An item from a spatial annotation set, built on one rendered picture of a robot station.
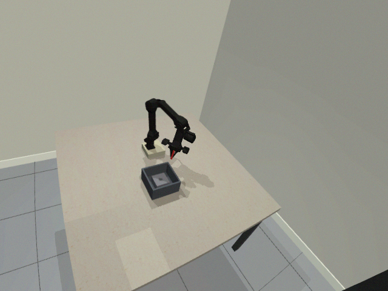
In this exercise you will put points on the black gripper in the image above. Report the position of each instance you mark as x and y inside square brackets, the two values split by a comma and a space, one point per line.
[184, 149]

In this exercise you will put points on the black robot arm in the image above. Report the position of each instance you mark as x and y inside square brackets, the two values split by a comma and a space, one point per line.
[179, 121]

